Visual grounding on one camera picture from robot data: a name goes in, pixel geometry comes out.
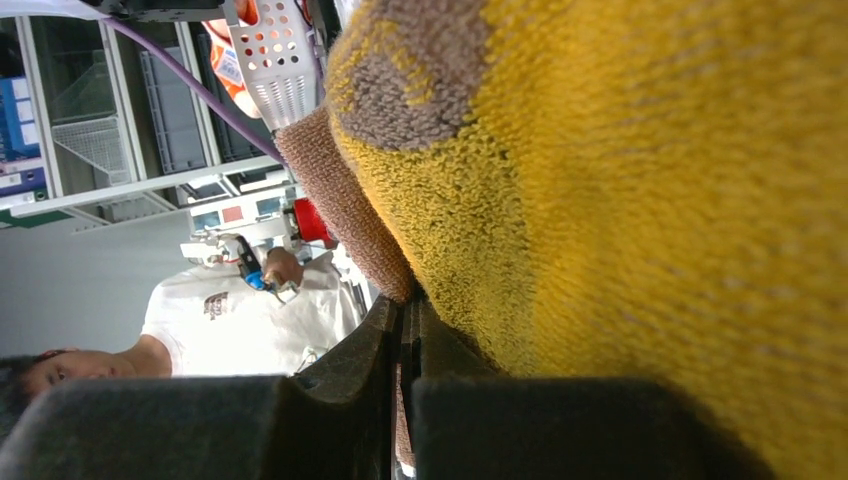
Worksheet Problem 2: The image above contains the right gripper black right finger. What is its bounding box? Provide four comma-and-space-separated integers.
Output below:
405, 297, 762, 479

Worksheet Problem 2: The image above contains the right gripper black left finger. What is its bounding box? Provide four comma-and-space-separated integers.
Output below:
1, 298, 400, 479

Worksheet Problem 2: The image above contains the brown yellow cloth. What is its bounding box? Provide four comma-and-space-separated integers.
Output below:
275, 1, 847, 479

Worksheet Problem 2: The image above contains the person in white shirt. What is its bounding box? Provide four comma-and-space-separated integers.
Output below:
1, 247, 362, 438

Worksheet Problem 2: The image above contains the red object in background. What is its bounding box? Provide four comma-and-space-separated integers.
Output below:
293, 198, 337, 249

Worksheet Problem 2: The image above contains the white orange perforated object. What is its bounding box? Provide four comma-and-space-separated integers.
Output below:
201, 1, 324, 131

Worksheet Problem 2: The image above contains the metal storage shelving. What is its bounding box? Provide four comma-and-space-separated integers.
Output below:
1, 17, 292, 228

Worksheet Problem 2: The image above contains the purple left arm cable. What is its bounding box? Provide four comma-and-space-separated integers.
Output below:
102, 16, 289, 167

